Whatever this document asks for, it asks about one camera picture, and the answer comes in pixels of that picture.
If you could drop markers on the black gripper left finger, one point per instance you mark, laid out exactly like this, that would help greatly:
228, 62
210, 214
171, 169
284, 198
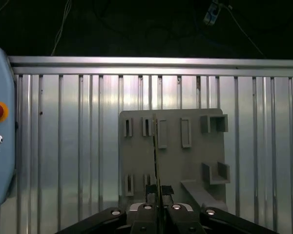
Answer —
149, 219

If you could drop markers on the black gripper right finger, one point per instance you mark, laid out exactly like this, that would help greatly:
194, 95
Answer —
175, 220

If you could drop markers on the green RAM stick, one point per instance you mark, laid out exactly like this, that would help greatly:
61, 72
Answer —
156, 151

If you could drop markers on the grey parts rack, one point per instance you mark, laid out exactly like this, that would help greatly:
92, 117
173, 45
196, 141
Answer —
175, 158

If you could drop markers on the pale blue teach pendant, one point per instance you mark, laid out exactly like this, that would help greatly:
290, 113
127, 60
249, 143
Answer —
1, 158

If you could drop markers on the white power strip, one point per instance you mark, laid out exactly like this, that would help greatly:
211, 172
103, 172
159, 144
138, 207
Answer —
211, 13

